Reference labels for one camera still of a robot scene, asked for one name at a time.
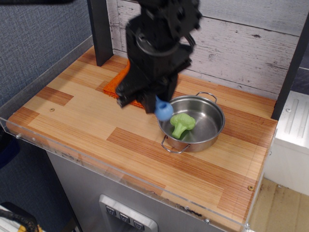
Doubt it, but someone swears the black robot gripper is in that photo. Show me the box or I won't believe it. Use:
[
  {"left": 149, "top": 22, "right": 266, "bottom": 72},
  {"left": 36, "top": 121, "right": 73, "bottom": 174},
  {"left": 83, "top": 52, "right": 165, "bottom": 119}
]
[{"left": 116, "top": 36, "right": 193, "bottom": 114}]

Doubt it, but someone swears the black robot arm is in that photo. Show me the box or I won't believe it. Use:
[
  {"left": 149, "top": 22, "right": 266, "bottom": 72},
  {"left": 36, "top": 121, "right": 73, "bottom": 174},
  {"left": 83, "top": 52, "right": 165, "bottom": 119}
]
[{"left": 115, "top": 0, "right": 202, "bottom": 113}]

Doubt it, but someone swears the stainless steel pot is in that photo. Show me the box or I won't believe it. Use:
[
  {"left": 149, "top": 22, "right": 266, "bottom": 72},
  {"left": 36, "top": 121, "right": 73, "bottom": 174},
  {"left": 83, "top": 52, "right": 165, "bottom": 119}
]
[{"left": 158, "top": 92, "right": 225, "bottom": 154}]

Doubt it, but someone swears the orange folded cloth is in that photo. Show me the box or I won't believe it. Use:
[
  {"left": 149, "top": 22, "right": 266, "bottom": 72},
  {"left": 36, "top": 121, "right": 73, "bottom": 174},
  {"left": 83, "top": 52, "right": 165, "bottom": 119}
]
[{"left": 102, "top": 60, "right": 130, "bottom": 99}]

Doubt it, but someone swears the green toy broccoli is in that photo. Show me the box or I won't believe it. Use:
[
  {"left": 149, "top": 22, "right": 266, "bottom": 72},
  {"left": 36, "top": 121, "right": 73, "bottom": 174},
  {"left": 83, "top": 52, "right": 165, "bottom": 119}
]
[{"left": 170, "top": 113, "right": 196, "bottom": 139}]

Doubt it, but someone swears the silver dispenser button panel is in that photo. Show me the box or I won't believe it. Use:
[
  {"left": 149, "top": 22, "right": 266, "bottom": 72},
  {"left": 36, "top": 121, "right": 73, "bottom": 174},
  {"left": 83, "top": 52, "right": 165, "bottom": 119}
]
[{"left": 99, "top": 194, "right": 158, "bottom": 232}]

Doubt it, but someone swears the clear acrylic guard panel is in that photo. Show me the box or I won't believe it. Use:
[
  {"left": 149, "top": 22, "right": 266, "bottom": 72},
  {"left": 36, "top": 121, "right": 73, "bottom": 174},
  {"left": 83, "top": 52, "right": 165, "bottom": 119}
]
[{"left": 1, "top": 38, "right": 277, "bottom": 232}]

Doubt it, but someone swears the white cabinet at right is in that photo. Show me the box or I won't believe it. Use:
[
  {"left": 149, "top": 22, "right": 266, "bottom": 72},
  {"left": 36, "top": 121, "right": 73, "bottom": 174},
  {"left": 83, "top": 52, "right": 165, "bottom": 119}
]
[{"left": 264, "top": 91, "right": 309, "bottom": 195}]

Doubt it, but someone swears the dark grey left post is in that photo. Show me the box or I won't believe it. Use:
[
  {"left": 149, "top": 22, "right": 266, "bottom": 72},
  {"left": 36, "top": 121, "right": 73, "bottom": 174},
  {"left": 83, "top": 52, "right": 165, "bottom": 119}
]
[{"left": 87, "top": 0, "right": 113, "bottom": 66}]

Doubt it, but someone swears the dark grey post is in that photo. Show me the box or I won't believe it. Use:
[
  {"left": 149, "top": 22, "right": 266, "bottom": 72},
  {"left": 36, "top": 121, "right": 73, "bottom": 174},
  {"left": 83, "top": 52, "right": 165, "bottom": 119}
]
[
  {"left": 271, "top": 16, "right": 309, "bottom": 120},
  {"left": 87, "top": 0, "right": 113, "bottom": 66}
]

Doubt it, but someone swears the dark grey right post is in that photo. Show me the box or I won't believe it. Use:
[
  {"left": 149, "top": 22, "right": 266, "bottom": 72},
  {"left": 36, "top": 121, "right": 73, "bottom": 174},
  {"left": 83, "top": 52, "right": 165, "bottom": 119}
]
[{"left": 271, "top": 16, "right": 309, "bottom": 120}]

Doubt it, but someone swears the black and yellow cable bundle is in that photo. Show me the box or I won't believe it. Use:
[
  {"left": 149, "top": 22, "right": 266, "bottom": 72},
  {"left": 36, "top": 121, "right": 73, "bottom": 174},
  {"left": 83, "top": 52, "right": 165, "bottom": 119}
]
[{"left": 0, "top": 207, "right": 43, "bottom": 232}]

